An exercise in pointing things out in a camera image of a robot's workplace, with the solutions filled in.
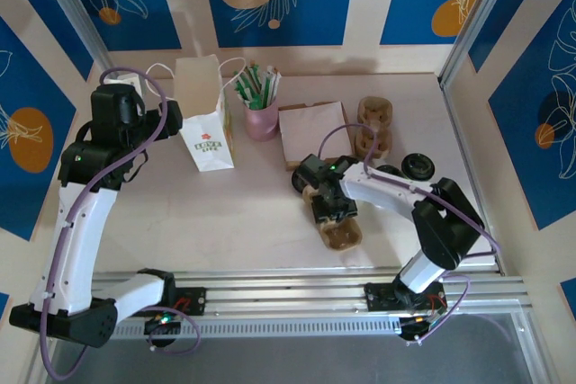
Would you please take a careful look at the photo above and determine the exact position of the brown pulp cup carrier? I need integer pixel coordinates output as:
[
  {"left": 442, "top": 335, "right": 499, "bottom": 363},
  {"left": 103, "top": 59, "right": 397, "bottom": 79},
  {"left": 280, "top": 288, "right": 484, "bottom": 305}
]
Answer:
[
  {"left": 354, "top": 94, "right": 395, "bottom": 160},
  {"left": 301, "top": 185, "right": 364, "bottom": 253}
]

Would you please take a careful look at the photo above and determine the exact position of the white paper takeout bag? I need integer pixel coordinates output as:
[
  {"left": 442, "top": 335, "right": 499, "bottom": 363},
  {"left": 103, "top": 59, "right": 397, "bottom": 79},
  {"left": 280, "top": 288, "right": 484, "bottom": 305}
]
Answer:
[{"left": 146, "top": 54, "right": 248, "bottom": 173}]

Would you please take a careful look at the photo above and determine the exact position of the white paper napkin stack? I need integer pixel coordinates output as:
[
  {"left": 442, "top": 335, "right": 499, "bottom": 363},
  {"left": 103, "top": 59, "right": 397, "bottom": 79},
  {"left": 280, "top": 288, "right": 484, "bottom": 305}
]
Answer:
[{"left": 278, "top": 103, "right": 352, "bottom": 163}]

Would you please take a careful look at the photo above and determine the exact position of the brown cardboard napkin tray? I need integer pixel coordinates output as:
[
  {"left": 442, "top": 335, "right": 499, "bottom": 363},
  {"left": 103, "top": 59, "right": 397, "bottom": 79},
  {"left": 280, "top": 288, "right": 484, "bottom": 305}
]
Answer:
[{"left": 277, "top": 100, "right": 356, "bottom": 172}]

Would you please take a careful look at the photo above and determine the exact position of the green striped wrapped straw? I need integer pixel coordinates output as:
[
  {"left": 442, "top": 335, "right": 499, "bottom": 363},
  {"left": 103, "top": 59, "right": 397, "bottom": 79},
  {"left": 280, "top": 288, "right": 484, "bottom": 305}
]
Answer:
[
  {"left": 234, "top": 82, "right": 256, "bottom": 110},
  {"left": 249, "top": 59, "right": 262, "bottom": 109},
  {"left": 232, "top": 69, "right": 257, "bottom": 110}
]

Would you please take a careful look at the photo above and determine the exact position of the pink straw holder cup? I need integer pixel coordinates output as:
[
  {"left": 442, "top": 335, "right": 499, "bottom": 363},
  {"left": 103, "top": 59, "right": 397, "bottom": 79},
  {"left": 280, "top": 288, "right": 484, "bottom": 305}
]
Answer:
[{"left": 244, "top": 98, "right": 280, "bottom": 142}]

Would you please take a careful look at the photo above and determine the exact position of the white wrapped straw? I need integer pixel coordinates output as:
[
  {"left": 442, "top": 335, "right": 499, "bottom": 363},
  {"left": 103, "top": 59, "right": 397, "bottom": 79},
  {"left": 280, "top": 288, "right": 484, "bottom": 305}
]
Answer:
[
  {"left": 265, "top": 69, "right": 283, "bottom": 105},
  {"left": 261, "top": 65, "right": 275, "bottom": 106}
]

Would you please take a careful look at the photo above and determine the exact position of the black controller board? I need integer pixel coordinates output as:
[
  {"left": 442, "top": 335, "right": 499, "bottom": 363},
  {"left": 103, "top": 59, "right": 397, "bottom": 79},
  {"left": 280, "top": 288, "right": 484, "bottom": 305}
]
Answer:
[
  {"left": 398, "top": 314, "right": 440, "bottom": 347},
  {"left": 143, "top": 314, "right": 182, "bottom": 349}
]

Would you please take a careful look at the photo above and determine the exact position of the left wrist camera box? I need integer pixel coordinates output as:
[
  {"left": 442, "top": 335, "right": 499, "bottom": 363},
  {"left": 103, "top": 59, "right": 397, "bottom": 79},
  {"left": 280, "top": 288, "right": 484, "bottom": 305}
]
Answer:
[{"left": 103, "top": 73, "right": 148, "bottom": 97}]

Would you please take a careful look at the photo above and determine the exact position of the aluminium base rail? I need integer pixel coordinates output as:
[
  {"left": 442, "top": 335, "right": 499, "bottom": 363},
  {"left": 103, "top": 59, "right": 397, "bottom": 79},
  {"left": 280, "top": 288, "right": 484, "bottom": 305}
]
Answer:
[{"left": 89, "top": 266, "right": 528, "bottom": 318}]

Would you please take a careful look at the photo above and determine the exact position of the slotted grey cable duct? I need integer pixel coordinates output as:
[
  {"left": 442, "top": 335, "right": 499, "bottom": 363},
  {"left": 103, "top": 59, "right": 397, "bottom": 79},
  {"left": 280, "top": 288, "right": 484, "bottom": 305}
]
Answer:
[{"left": 105, "top": 314, "right": 404, "bottom": 341}]

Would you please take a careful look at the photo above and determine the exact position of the aluminium frame post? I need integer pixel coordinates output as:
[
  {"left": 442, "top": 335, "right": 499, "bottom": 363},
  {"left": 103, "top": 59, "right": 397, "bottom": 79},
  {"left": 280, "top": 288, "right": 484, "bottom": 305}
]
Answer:
[
  {"left": 31, "top": 0, "right": 119, "bottom": 78},
  {"left": 436, "top": 0, "right": 532, "bottom": 91}
]

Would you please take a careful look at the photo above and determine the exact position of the aluminium side rail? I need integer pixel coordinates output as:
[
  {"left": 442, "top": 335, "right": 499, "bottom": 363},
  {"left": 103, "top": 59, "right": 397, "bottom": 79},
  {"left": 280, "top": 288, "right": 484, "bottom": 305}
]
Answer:
[{"left": 438, "top": 80, "right": 505, "bottom": 275}]

